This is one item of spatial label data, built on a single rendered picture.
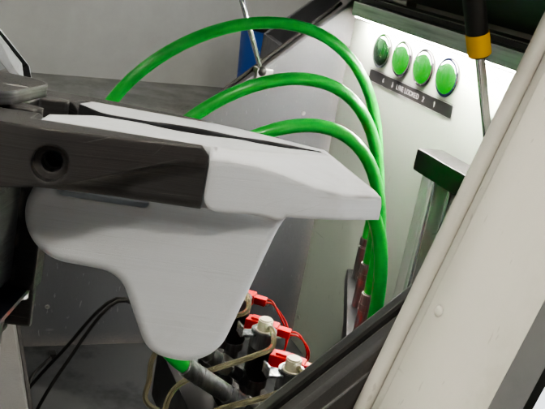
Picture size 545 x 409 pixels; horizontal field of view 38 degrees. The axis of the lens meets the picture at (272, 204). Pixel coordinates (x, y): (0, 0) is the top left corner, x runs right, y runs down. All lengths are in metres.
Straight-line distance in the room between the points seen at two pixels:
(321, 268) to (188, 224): 1.17
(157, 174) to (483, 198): 0.46
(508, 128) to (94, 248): 0.48
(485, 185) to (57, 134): 0.49
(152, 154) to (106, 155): 0.01
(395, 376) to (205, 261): 0.47
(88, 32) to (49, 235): 7.36
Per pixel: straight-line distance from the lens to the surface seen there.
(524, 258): 0.58
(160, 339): 0.21
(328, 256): 1.35
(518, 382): 0.56
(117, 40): 7.64
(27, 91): 0.22
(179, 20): 7.79
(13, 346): 1.12
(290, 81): 0.85
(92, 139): 0.18
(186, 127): 0.23
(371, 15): 1.22
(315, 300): 1.39
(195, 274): 0.21
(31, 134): 0.18
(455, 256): 0.63
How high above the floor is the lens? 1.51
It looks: 18 degrees down
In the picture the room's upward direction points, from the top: 10 degrees clockwise
